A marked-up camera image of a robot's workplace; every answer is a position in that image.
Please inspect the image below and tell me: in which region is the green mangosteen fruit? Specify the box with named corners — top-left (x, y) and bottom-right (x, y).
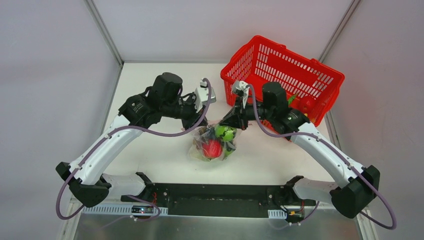
top-left (214, 125), bottom-right (237, 142)

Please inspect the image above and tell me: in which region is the dark grape bunch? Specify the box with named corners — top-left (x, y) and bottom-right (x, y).
top-left (193, 126), bottom-right (215, 149)

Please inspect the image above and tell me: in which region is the clear zip top bag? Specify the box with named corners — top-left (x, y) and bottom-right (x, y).
top-left (188, 120), bottom-right (241, 162)

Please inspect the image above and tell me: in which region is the light green round fruit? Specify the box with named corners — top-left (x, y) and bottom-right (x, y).
top-left (223, 145), bottom-right (236, 158)

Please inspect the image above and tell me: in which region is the red apple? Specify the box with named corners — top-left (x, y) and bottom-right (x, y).
top-left (201, 139), bottom-right (223, 159)
top-left (298, 95), bottom-right (316, 113)

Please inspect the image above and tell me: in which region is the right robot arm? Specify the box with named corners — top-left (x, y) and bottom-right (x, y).
top-left (220, 81), bottom-right (381, 219)

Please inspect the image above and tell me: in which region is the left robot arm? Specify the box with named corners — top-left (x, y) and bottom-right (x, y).
top-left (56, 72), bottom-right (216, 208)

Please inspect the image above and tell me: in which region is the red plastic basket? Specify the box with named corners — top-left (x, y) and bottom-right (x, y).
top-left (220, 35), bottom-right (345, 126)

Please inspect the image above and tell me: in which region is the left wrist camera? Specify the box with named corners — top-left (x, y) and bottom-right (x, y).
top-left (194, 78), bottom-right (217, 113)

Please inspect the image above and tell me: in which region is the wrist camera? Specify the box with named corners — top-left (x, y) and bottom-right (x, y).
top-left (194, 78), bottom-right (217, 113)
top-left (231, 80), bottom-right (250, 108)

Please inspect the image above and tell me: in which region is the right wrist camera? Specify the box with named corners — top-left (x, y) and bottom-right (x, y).
top-left (231, 80), bottom-right (250, 108)

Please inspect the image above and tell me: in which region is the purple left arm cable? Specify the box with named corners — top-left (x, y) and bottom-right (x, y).
top-left (55, 77), bottom-right (213, 221)

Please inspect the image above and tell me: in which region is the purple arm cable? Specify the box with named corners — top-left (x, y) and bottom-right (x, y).
top-left (55, 77), bottom-right (213, 221)
top-left (246, 83), bottom-right (398, 231)

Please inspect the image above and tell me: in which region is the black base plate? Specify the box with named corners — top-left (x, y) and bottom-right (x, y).
top-left (137, 183), bottom-right (316, 218)

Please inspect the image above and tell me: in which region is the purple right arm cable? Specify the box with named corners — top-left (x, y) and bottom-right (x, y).
top-left (246, 83), bottom-right (398, 231)

